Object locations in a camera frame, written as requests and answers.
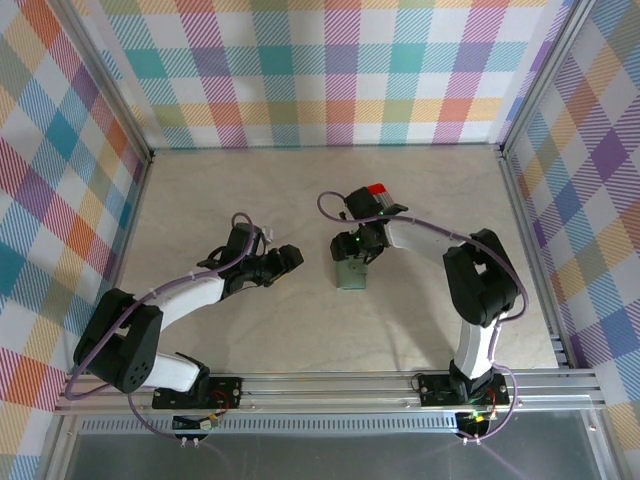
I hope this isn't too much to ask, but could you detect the aluminium frame post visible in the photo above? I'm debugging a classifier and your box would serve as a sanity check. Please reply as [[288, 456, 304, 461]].
[[58, 0, 155, 164], [498, 0, 596, 157]]

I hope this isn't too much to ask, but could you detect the aluminium mounting rail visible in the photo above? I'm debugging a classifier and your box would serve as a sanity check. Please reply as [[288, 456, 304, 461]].
[[53, 368, 607, 417]]

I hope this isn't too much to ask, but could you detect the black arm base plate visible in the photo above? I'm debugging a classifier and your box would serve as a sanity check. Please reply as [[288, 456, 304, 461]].
[[152, 375, 245, 411], [417, 372, 511, 407]]

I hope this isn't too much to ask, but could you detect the slotted metal cable duct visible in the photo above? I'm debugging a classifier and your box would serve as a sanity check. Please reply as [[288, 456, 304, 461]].
[[78, 417, 464, 436]]

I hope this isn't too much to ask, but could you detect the grey metal sheet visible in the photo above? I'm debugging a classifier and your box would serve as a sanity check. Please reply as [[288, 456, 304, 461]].
[[43, 414, 619, 480]]

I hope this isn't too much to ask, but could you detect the green card holder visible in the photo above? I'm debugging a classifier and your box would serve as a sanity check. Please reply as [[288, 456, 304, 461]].
[[335, 257, 369, 292]]

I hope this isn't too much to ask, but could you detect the aluminium side rail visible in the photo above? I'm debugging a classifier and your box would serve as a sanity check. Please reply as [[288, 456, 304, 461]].
[[107, 157, 154, 301], [497, 152, 576, 371]]

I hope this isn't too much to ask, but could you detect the silver credit card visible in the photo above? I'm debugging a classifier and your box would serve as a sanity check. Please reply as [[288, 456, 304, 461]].
[[377, 192, 407, 214]]

